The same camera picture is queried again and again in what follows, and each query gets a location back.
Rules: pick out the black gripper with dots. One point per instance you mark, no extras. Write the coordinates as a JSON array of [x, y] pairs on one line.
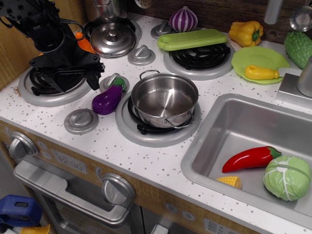
[[61, 56]]

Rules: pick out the purple striped toy onion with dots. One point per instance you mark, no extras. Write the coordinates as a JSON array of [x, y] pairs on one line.
[[184, 20]]

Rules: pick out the blue plastic object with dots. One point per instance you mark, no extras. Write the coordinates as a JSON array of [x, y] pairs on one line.
[[19, 211]]

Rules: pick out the grey oven door handle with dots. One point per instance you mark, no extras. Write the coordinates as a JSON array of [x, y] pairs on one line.
[[66, 188]]

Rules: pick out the grey sink basin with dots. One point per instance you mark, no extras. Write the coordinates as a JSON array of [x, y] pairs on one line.
[[237, 123]]

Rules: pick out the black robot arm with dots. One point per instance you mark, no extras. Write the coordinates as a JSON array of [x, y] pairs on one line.
[[20, 12]]

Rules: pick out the grey toy faucet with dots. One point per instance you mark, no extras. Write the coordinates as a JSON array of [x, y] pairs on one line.
[[296, 87]]

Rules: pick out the steel pot lid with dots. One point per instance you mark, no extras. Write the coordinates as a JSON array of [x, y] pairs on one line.
[[112, 40]]

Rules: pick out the grey stove knob centre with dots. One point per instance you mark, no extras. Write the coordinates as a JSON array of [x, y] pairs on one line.
[[141, 56]]

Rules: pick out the front right stove burner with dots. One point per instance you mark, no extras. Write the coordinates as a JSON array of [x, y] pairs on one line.
[[133, 129]]

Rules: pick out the left oven dial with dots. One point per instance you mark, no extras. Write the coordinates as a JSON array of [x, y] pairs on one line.
[[21, 146]]

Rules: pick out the tall steel pot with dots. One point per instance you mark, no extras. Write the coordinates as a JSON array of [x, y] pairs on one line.
[[106, 11]]

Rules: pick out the back right stove burner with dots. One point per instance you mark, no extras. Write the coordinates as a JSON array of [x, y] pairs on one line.
[[200, 63]]

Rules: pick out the hanging steel ladle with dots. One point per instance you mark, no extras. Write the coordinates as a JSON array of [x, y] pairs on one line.
[[301, 17]]

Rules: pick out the orange toy carrot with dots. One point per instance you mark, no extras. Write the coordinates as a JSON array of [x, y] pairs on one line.
[[84, 43]]

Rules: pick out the green toy cabbage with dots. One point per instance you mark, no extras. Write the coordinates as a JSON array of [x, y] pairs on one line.
[[288, 177]]

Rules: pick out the grey stove knob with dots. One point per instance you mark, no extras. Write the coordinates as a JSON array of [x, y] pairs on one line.
[[110, 81], [81, 121], [162, 29], [141, 56]]

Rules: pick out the purple toy eggplant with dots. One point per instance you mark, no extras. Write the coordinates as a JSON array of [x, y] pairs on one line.
[[107, 102]]

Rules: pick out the front left stove burner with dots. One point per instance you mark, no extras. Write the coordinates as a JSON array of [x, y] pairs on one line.
[[50, 100]]

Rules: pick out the right oven dial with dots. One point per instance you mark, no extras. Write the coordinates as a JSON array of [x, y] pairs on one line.
[[116, 190]]

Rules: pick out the yellow toy bell pepper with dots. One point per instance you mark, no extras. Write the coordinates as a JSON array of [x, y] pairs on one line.
[[246, 34]]

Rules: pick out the grey stove knob middle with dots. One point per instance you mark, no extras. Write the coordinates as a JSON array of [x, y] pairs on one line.
[[110, 81]]

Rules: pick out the green plastic plate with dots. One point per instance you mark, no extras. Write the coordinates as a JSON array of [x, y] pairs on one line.
[[261, 57]]

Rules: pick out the yellow toy squash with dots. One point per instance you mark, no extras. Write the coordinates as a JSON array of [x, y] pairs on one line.
[[259, 73]]

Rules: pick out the grey stove knob back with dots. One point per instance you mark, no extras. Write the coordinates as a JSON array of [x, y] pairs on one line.
[[162, 29]]

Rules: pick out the grey stove knob front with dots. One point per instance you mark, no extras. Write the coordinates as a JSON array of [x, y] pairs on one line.
[[81, 121]]

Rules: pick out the oven clock display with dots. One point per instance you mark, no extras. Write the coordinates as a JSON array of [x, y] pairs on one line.
[[69, 161]]

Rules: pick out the yellow toy corn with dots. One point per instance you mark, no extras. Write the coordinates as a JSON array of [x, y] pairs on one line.
[[234, 181]]

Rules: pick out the green toy bitter gourd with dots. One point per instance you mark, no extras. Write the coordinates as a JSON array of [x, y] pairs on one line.
[[299, 48]]

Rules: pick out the oven dial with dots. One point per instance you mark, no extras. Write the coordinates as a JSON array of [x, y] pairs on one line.
[[116, 190], [21, 146]]

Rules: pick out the small steel pan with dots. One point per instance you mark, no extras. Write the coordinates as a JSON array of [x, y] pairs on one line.
[[165, 100]]

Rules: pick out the red toy chili pepper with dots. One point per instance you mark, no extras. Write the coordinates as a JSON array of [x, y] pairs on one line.
[[251, 158]]

